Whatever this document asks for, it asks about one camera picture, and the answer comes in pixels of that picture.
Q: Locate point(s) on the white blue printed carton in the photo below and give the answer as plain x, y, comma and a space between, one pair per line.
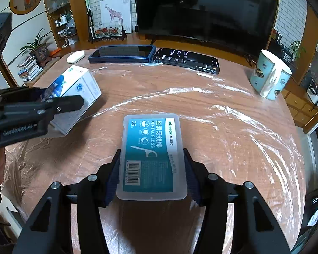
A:
76, 90

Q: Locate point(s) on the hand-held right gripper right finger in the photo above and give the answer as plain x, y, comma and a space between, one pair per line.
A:
194, 187

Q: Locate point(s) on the wooden glass display cabinet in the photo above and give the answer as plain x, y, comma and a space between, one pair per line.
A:
59, 8

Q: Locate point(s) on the green white rod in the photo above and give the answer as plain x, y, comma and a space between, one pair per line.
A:
87, 8

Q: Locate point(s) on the red flower framed picture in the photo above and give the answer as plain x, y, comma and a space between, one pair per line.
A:
107, 33

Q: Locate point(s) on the black smartphone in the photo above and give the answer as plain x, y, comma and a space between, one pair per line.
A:
186, 60

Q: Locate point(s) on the giraffe picture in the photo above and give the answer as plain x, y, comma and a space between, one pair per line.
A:
115, 13

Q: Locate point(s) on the black flat television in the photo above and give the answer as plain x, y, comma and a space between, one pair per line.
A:
206, 13

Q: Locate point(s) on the light blue patterned mug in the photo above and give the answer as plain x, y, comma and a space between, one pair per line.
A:
270, 75

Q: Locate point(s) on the stack of books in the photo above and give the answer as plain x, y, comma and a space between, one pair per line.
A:
29, 70

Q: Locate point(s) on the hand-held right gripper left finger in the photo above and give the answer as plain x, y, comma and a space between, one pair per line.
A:
111, 182

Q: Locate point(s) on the white earbuds case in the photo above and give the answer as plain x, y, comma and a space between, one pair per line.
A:
75, 57

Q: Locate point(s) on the clear dental floss box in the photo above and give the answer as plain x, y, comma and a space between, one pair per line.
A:
151, 158

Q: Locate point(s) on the wooden drawer sideboard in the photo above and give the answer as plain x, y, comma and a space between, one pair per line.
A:
302, 108

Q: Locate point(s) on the long-leaved potted plant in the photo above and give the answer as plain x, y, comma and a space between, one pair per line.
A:
38, 50

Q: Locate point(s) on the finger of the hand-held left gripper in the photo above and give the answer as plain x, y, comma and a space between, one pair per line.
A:
66, 104
18, 94

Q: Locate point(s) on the small green potted plant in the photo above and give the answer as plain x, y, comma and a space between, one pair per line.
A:
296, 49

